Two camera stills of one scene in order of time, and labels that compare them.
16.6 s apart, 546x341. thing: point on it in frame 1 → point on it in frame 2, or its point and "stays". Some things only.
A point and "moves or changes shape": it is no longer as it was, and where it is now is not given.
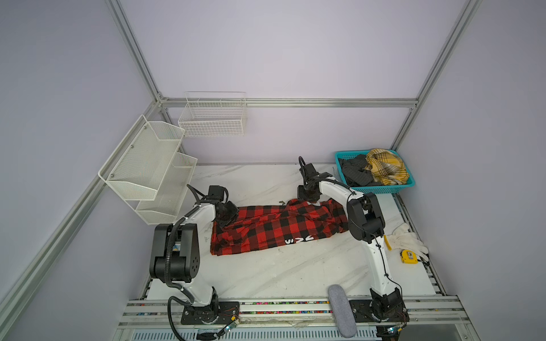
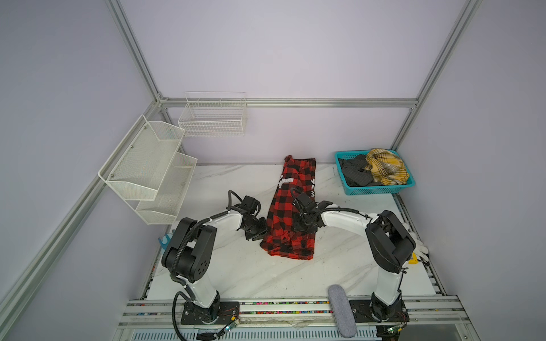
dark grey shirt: x=355 y=173 stays
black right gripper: x=301 y=197 → x=296 y=227
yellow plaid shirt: x=387 y=168 stays
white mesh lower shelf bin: x=163 y=209 stays
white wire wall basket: x=214 y=114 stays
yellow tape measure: x=409 y=257 stays
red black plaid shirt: x=296 y=222 moves or changes shape
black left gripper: x=233 y=210 → x=262 y=231
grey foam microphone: x=345 y=320 stays
